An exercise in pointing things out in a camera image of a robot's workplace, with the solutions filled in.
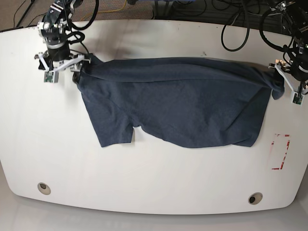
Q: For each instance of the left table cable grommet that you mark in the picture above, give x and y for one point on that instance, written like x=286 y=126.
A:
x=44 y=188

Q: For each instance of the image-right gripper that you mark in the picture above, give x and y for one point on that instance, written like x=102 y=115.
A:
x=295 y=76

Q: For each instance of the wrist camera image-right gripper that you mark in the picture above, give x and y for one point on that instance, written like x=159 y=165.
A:
x=297 y=98

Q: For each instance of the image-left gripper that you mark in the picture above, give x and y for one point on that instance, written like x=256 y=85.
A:
x=63 y=58

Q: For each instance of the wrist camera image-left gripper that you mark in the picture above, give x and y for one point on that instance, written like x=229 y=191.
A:
x=51 y=77

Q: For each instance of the table cable grommet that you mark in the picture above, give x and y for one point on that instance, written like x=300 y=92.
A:
x=255 y=198
x=44 y=188

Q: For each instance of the black tripod stand leg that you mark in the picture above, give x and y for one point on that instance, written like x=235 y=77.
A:
x=16 y=25

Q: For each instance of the dark blue t-shirt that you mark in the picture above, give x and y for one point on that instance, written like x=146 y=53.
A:
x=189 y=102

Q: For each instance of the red tape rectangle marking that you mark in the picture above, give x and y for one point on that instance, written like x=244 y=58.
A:
x=278 y=151

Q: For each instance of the right table cable grommet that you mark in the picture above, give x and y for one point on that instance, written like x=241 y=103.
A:
x=255 y=198

